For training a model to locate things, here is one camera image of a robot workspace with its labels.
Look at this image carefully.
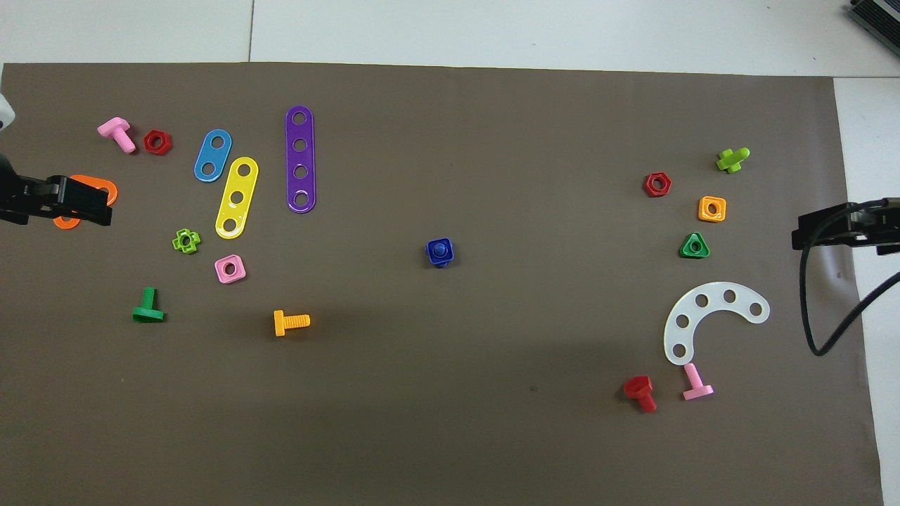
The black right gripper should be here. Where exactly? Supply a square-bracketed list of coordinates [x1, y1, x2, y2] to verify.
[792, 199, 900, 255]

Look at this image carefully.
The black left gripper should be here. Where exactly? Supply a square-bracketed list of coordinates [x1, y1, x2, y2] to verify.
[0, 156, 114, 227]

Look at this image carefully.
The orange angled three-hole plate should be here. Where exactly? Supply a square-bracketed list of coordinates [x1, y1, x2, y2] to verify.
[53, 174, 119, 231]

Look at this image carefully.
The pink plastic bolt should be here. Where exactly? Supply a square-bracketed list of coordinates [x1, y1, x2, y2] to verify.
[682, 363, 714, 401]
[97, 117, 137, 154]

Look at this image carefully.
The lime green cross bolt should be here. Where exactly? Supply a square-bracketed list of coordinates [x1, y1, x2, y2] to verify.
[716, 147, 751, 174]

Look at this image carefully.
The green plastic bolt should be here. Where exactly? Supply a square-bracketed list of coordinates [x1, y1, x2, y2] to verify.
[131, 287, 166, 324]

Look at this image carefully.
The white curved five-hole plate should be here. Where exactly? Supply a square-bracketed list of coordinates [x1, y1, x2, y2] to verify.
[663, 282, 771, 366]

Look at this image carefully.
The blue two-hole plastic plate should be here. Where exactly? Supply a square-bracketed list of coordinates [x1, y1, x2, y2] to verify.
[193, 129, 233, 183]

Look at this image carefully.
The pink square plastic nut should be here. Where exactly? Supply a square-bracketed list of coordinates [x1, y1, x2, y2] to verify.
[214, 254, 248, 285]

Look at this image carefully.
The yellow three-hole plastic plate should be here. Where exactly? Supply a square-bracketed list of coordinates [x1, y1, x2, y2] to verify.
[214, 156, 259, 240]

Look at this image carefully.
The black ribbed metal device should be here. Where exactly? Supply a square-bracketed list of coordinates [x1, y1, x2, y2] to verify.
[847, 0, 900, 39]

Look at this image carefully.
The purple four-hole plastic plate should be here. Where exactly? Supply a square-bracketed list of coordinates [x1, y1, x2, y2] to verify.
[285, 105, 317, 214]

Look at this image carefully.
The orange plastic bolt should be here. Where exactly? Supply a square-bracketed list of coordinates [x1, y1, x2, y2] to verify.
[273, 309, 311, 338]

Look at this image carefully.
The red plastic bolt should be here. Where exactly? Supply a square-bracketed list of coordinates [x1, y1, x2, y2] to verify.
[623, 375, 658, 413]

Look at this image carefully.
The brown table mat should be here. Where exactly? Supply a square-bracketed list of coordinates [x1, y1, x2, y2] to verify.
[0, 62, 885, 506]

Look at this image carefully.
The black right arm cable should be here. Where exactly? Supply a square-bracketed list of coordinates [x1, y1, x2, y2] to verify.
[802, 199, 900, 357]

